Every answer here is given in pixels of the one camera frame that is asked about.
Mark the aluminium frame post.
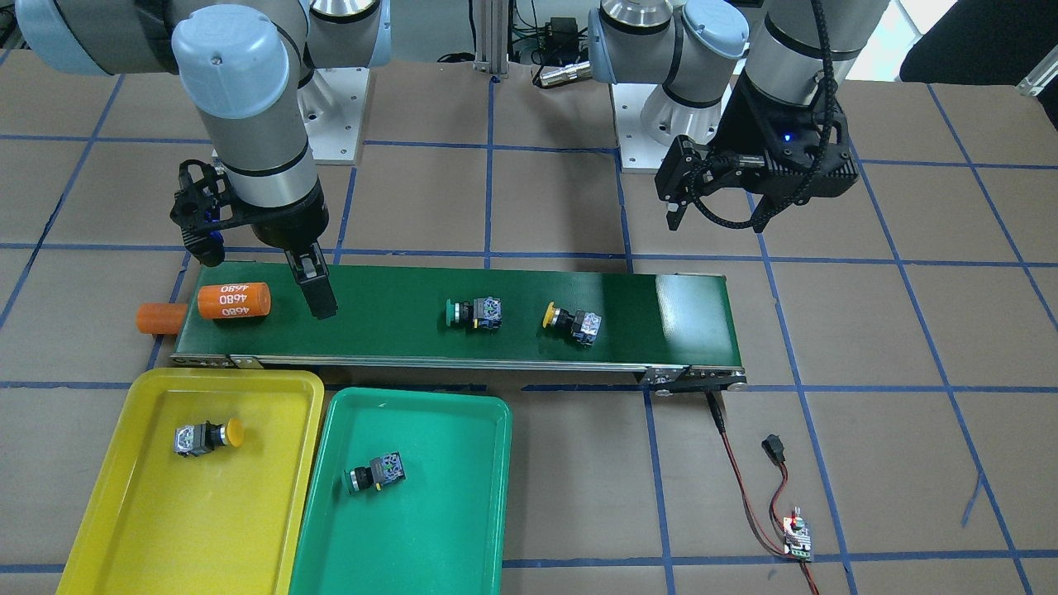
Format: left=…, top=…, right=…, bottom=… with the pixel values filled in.
left=469, top=0, right=512, bottom=82

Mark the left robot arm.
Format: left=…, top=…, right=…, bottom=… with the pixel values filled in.
left=587, top=1, right=887, bottom=233

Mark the orange cylinder with label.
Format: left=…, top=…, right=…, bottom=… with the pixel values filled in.
left=195, top=282, right=272, bottom=321

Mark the green tray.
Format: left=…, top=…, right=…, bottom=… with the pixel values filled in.
left=288, top=387, right=512, bottom=594

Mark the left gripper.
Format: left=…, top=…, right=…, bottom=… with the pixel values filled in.
left=655, top=73, right=832, bottom=232

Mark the green push button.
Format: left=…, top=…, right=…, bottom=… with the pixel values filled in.
left=341, top=451, right=407, bottom=494
left=445, top=295, right=503, bottom=331

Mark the red black power cable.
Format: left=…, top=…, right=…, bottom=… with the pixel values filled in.
left=707, top=393, right=823, bottom=595

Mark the green conveyor belt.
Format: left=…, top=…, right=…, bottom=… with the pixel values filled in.
left=170, top=262, right=746, bottom=393

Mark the yellow push button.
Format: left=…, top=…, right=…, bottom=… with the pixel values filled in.
left=174, top=417, right=245, bottom=457
left=541, top=302, right=603, bottom=346

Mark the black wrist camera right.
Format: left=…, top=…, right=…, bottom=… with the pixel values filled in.
left=169, top=159, right=235, bottom=267

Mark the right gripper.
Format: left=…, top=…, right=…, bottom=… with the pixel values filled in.
left=243, top=179, right=339, bottom=320

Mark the motor speed controller board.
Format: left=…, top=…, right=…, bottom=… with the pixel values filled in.
left=781, top=506, right=815, bottom=564

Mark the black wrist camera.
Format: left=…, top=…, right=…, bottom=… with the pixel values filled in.
left=743, top=100, right=859, bottom=233
left=169, top=159, right=235, bottom=267

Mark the yellow tray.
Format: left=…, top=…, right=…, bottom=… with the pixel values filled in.
left=58, top=368, right=325, bottom=594

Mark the plain orange cylinder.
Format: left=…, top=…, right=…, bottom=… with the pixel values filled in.
left=135, top=302, right=188, bottom=336

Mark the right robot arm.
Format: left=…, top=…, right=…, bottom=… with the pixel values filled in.
left=14, top=1, right=393, bottom=320

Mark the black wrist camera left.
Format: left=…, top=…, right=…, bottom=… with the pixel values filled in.
left=743, top=100, right=859, bottom=233

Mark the black power connector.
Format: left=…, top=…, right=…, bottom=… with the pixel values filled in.
left=762, top=434, right=785, bottom=468

